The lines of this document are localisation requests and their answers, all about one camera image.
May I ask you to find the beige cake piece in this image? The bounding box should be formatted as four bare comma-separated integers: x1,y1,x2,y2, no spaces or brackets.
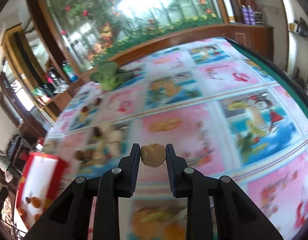
140,144,166,167

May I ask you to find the floral glass partition screen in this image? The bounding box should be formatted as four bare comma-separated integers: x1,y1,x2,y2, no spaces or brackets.
38,0,226,73

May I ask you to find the purple bottle right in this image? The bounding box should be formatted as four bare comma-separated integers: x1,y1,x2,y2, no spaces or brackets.
247,5,256,25

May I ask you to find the colourful fruit pattern tablecloth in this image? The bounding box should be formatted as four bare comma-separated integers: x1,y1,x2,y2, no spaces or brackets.
43,37,308,239

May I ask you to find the purple bottle left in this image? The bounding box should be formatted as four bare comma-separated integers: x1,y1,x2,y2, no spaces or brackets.
241,5,250,25

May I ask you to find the purple bottle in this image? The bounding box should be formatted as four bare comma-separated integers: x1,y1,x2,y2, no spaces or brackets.
241,5,250,25
247,5,256,25

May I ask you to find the orange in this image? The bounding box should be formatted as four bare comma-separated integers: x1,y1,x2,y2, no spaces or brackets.
18,207,27,219
34,213,41,221
30,197,42,209

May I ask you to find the green plastic bottle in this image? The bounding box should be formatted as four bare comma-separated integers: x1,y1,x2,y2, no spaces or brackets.
62,60,78,82

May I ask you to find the green bok choy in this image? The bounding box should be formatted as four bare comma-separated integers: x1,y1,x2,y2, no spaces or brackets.
89,61,135,91

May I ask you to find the red box white interior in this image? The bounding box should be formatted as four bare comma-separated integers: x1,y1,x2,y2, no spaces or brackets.
16,152,68,229

